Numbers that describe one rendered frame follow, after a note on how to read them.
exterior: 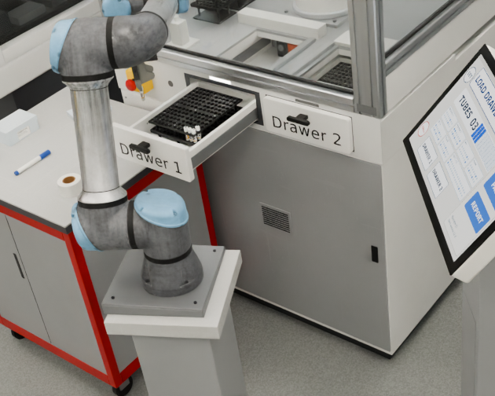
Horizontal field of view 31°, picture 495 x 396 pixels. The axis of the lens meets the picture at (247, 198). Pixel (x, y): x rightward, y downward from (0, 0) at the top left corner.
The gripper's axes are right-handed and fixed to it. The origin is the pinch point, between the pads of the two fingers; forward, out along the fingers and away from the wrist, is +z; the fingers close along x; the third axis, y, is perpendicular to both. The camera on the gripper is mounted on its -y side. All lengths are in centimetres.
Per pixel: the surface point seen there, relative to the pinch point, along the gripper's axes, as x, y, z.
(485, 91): -68, 77, -17
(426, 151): -64, 64, -1
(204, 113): -7.9, 17.3, 8.6
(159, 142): -22.6, 2.9, 6.6
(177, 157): -27.0, 6.9, 9.7
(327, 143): -26, 49, 15
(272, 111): -12.7, 36.2, 9.5
